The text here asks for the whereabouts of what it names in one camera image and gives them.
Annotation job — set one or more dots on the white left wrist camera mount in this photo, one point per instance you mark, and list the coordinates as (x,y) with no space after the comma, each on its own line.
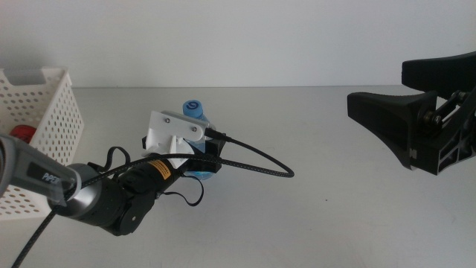
(167,130)

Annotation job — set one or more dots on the clear water bottle blue label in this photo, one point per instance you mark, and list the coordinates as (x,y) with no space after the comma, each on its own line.
(193,108)

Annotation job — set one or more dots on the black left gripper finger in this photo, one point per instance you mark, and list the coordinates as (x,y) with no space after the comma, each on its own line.
(213,162)
(144,142)

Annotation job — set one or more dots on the red cola can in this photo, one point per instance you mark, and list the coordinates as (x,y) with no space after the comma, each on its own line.
(23,133)

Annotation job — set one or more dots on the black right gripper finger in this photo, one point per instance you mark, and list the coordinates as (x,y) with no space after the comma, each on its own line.
(442,74)
(390,111)

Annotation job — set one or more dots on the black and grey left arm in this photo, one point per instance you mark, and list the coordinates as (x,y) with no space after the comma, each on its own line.
(44,175)

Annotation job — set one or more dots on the white perforated plastic basket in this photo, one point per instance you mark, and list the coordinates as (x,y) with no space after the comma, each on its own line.
(56,111)

